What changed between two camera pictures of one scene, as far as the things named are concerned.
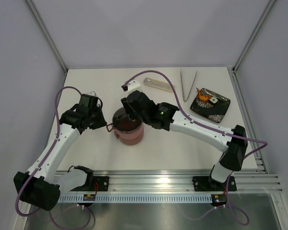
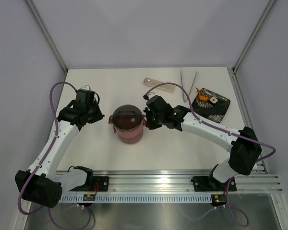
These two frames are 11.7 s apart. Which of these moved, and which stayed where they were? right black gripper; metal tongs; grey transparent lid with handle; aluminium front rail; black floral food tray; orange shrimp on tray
Moved: grey transparent lid with handle; right black gripper
Stayed: black floral food tray; orange shrimp on tray; aluminium front rail; metal tongs
